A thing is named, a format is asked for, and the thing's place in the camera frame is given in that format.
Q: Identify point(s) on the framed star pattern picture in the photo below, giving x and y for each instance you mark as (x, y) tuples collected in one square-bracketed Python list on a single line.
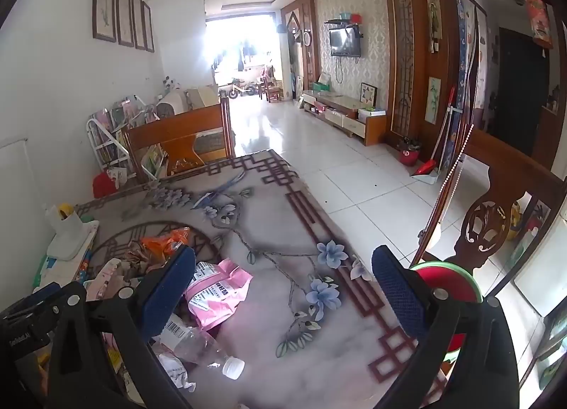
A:
[(368, 95)]

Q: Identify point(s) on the wall-mounted television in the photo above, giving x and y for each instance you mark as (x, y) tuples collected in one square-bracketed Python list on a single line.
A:
[(344, 42)]

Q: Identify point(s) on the small framed wall picture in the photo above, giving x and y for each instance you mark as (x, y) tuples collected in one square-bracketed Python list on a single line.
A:
[(148, 28)]

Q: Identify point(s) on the pink packet with white label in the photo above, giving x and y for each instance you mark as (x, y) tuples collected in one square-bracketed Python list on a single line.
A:
[(221, 291)]

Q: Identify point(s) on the clear plastic bottle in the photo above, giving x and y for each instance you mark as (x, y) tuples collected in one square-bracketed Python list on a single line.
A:
[(199, 347)]

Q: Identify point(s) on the shelf above television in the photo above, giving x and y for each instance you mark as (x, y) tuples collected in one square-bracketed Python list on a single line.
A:
[(345, 20)]

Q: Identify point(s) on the white fridge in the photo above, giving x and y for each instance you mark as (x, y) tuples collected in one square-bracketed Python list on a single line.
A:
[(542, 267)]

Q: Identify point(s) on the red wall hanging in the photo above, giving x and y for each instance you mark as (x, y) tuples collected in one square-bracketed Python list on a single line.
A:
[(539, 21)]

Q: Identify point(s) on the plain-back wooden chair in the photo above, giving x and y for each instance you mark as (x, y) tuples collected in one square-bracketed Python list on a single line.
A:
[(177, 127)]

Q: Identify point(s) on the red bag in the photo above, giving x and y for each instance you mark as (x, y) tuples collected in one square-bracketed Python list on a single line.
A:
[(104, 185)]

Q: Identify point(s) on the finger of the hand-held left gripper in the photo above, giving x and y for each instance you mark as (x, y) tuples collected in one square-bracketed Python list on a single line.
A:
[(44, 293)]

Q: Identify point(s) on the red flower pot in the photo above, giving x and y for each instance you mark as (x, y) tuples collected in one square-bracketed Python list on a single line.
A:
[(408, 155)]

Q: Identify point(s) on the carved-back wooden chair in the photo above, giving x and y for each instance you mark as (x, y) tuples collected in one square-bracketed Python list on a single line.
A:
[(487, 223)]

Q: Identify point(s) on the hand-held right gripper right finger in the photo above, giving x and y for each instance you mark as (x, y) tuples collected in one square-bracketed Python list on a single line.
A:
[(396, 289)]

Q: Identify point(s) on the bamboo wall scroll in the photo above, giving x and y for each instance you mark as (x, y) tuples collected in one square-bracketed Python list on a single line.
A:
[(433, 101)]

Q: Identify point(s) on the small wooden chair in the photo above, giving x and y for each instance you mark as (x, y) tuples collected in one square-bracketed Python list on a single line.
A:
[(271, 88)]

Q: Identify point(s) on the wooden television cabinet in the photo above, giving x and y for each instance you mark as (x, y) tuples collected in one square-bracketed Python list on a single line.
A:
[(350, 116)]

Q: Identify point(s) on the white pet carrier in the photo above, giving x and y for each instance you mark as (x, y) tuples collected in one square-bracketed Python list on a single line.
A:
[(170, 103)]

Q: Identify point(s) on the white book rack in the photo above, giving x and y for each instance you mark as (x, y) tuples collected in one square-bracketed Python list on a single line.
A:
[(106, 143)]

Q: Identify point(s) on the crumpled brown wrapper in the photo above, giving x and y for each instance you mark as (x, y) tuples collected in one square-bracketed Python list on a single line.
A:
[(133, 256)]

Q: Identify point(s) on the dark door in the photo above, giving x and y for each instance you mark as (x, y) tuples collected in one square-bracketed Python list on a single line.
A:
[(518, 90)]

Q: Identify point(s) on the floral table cover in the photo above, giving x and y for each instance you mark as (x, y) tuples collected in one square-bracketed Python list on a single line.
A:
[(274, 214)]

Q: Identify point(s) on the red basin with green rim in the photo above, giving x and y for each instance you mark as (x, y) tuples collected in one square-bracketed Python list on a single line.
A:
[(443, 280)]

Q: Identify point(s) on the yellow potty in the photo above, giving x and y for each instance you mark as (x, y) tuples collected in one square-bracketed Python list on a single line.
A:
[(514, 223)]

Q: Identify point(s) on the orange snack packet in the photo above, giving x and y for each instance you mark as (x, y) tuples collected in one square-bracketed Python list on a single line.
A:
[(164, 243)]

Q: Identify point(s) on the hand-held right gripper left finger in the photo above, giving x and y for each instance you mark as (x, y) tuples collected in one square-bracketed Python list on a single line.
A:
[(170, 289)]

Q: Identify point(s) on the white balance bike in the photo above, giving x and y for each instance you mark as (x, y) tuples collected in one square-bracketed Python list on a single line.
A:
[(239, 89)]

